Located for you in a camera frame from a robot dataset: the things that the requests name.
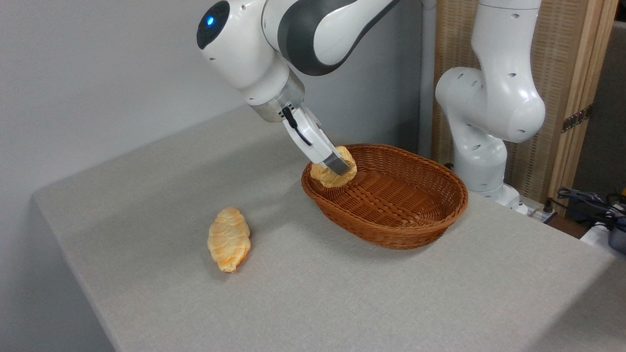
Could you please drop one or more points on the brown wicker basket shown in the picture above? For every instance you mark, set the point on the brown wicker basket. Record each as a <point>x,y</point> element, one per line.
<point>391,200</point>

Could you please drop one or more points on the wooden woven folding screen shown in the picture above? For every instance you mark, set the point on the wooden woven folding screen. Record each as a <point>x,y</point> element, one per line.
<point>562,54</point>

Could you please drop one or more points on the dark metal screen hinge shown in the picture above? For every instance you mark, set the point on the dark metal screen hinge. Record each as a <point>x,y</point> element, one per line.
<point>576,119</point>

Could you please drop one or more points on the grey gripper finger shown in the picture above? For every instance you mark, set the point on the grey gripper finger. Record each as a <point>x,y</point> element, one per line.
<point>338,164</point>

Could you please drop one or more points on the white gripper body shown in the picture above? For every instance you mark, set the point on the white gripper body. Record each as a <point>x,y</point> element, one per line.
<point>313,139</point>

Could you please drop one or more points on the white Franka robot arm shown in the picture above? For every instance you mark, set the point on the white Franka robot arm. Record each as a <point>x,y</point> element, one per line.
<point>494,98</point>

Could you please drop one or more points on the long croissant-shaped bread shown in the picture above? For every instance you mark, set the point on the long croissant-shaped bread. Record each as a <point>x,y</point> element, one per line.
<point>229,239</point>

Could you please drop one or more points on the round ridged bread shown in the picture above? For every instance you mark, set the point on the round ridged bread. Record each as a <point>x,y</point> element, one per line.
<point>332,178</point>

